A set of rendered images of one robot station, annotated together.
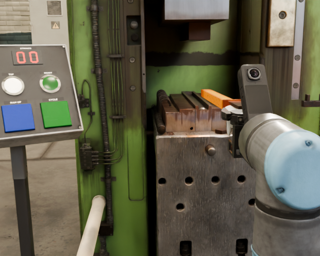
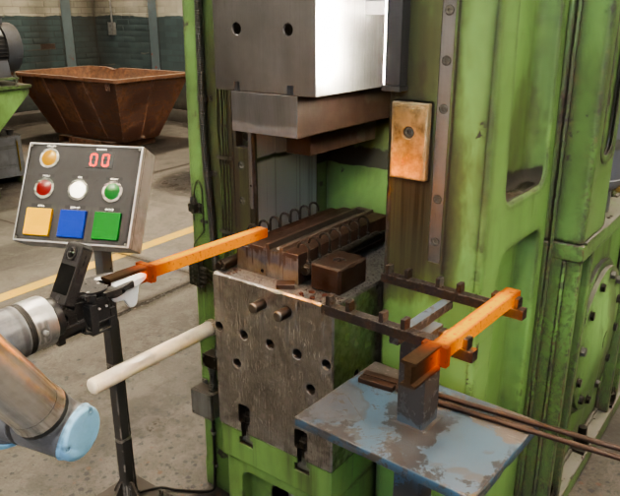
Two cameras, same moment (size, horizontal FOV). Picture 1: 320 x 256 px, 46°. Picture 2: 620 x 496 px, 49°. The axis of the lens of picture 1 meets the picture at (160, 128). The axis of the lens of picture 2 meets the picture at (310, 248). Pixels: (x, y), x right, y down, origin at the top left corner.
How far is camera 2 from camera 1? 126 cm
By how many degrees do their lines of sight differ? 39
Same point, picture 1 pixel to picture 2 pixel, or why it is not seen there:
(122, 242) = not seen: hidden behind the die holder
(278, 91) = (409, 245)
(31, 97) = (91, 204)
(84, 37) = (196, 130)
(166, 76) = (351, 179)
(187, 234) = (245, 399)
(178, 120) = (249, 257)
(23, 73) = (91, 177)
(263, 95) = (69, 277)
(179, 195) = (235, 348)
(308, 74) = (456, 228)
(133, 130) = not seen: hidden behind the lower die
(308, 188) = not seen: outside the picture
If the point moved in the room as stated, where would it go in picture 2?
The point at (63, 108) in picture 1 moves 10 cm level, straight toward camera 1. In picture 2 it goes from (113, 221) to (87, 232)
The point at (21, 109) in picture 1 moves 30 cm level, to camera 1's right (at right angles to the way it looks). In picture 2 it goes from (75, 217) to (147, 239)
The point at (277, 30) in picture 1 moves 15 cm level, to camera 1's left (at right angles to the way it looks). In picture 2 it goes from (401, 154) to (346, 146)
